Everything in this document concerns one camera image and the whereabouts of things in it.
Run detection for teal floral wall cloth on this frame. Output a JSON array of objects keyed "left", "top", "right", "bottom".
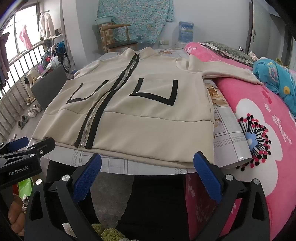
[{"left": 97, "top": 0, "right": 174, "bottom": 44}]

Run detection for bicycle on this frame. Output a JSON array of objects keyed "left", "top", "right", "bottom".
[{"left": 55, "top": 42, "right": 73, "bottom": 73}]

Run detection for hanging white jacket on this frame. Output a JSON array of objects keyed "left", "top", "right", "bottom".
[{"left": 38, "top": 13, "right": 56, "bottom": 40}]

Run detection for hanging pink cloth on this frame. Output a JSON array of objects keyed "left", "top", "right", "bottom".
[{"left": 20, "top": 24, "right": 33, "bottom": 50}]

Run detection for green fuzzy slippers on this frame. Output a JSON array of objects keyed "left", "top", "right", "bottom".
[{"left": 90, "top": 222, "right": 126, "bottom": 241}]

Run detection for person's left hand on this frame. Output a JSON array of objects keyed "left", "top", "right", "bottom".
[{"left": 8, "top": 200, "right": 26, "bottom": 232}]

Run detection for person's black pants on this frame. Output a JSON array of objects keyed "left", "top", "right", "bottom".
[{"left": 46, "top": 160, "right": 185, "bottom": 241}]

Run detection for beige zip jacket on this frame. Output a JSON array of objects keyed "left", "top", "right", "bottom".
[{"left": 31, "top": 47, "right": 264, "bottom": 169}]

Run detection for pink flower blanket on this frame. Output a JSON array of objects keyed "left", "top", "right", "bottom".
[{"left": 183, "top": 42, "right": 296, "bottom": 241}]

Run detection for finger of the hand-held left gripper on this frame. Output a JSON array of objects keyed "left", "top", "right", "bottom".
[
  {"left": 24, "top": 137, "right": 56, "bottom": 159},
  {"left": 0, "top": 137, "right": 28, "bottom": 154}
]

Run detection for hanging dark cloth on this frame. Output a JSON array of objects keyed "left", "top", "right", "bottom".
[{"left": 0, "top": 32, "right": 10, "bottom": 88}]

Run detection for blue patterned blanket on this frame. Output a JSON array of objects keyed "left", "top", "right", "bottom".
[{"left": 253, "top": 57, "right": 296, "bottom": 116}]

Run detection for floral vinyl tablecloth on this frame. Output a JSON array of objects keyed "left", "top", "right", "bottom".
[{"left": 28, "top": 47, "right": 252, "bottom": 175}]

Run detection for wooden chair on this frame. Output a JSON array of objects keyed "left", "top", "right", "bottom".
[{"left": 99, "top": 23, "right": 139, "bottom": 54}]

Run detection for grey door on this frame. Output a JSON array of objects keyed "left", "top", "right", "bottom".
[{"left": 252, "top": 0, "right": 287, "bottom": 61}]

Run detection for grey cabinet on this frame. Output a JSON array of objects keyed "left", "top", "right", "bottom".
[{"left": 30, "top": 64, "right": 70, "bottom": 110}]

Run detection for metal railing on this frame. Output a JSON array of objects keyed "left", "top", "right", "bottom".
[{"left": 0, "top": 42, "right": 47, "bottom": 139}]

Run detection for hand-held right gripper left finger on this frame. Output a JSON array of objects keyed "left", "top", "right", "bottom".
[{"left": 24, "top": 153, "right": 102, "bottom": 241}]

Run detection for grey floral quilt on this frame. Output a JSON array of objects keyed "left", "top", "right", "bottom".
[{"left": 199, "top": 41, "right": 255, "bottom": 67}]

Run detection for teal plastic basin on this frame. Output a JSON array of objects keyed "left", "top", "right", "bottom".
[{"left": 95, "top": 16, "right": 114, "bottom": 25}]

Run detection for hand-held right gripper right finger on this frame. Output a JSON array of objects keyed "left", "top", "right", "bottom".
[{"left": 194, "top": 152, "right": 271, "bottom": 241}]

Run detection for green paper bag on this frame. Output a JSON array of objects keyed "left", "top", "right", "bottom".
[{"left": 18, "top": 177, "right": 34, "bottom": 201}]

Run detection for pile of bags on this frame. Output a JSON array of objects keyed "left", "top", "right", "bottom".
[{"left": 40, "top": 44, "right": 65, "bottom": 72}]

